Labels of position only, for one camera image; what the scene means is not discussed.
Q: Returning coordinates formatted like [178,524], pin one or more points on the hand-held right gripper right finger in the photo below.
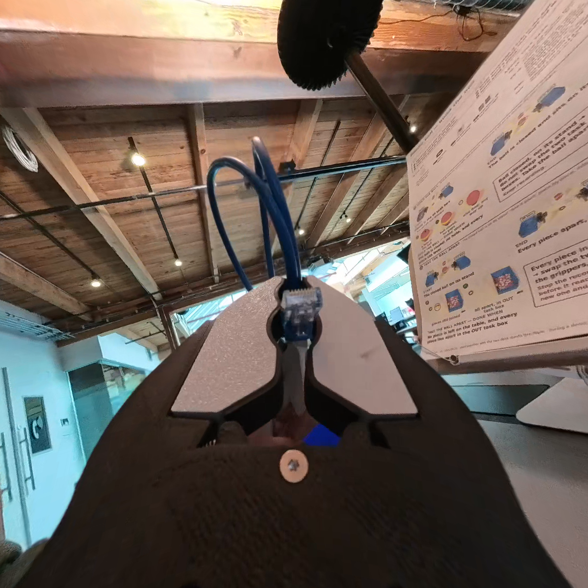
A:
[363,367]

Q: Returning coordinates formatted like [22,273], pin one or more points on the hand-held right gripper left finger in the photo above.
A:
[225,363]

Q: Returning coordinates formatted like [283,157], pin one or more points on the blue plastic bin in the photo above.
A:
[321,436]

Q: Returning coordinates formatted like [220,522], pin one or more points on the white stand base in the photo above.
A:
[560,404]

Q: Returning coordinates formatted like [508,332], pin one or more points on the printed instruction sheet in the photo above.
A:
[505,183]

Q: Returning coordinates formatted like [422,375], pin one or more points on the black finned lamp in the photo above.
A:
[321,41]

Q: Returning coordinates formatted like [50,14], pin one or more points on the framed wall sign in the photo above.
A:
[36,425]

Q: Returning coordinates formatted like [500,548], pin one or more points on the black ceiling rail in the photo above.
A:
[349,166]

